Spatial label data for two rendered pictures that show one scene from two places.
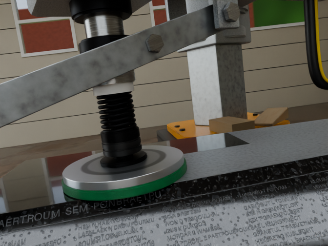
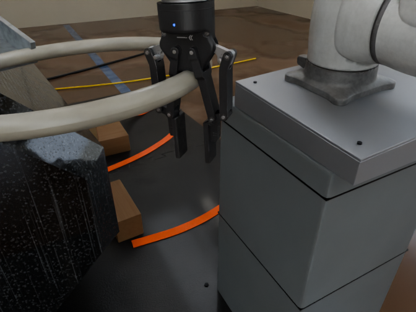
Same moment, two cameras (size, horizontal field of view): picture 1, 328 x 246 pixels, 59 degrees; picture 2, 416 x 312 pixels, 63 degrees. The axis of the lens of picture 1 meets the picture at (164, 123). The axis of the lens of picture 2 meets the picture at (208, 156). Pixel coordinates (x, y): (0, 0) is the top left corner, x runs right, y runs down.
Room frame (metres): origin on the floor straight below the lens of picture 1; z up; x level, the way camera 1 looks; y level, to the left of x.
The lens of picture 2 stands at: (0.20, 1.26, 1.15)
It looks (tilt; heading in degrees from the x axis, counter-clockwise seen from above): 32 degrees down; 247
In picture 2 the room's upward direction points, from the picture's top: straight up
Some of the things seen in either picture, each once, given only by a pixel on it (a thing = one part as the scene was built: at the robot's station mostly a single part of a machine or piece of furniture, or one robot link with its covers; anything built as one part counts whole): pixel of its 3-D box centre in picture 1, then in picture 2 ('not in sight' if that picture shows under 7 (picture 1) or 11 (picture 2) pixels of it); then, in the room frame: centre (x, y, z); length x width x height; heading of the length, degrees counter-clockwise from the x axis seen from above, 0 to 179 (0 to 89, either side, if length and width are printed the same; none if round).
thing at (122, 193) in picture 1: (125, 165); not in sight; (0.50, 0.08, 0.88); 0.22 x 0.22 x 0.04
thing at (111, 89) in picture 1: (112, 83); not in sight; (0.50, 0.08, 1.03); 0.07 x 0.07 x 0.04
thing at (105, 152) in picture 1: (122, 148); not in sight; (0.50, 0.08, 0.92); 0.07 x 0.07 x 0.01
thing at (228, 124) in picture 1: (230, 125); not in sight; (1.18, -0.27, 0.81); 0.20 x 0.10 x 0.05; 16
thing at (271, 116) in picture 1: (269, 116); not in sight; (1.29, -0.48, 0.80); 0.20 x 0.10 x 0.05; 137
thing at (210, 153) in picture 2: not in sight; (210, 139); (0.01, 0.84, 0.89); 0.03 x 0.01 x 0.07; 44
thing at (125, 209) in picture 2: not in sight; (119, 208); (0.09, -0.04, 0.07); 0.30 x 0.12 x 0.12; 97
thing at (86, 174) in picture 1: (124, 163); not in sight; (0.50, 0.08, 0.89); 0.21 x 0.21 x 0.01
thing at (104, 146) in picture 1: (121, 142); not in sight; (0.50, 0.08, 0.93); 0.07 x 0.07 x 0.01
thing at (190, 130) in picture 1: (221, 125); not in sight; (1.43, -0.29, 0.76); 0.49 x 0.49 x 0.05; 8
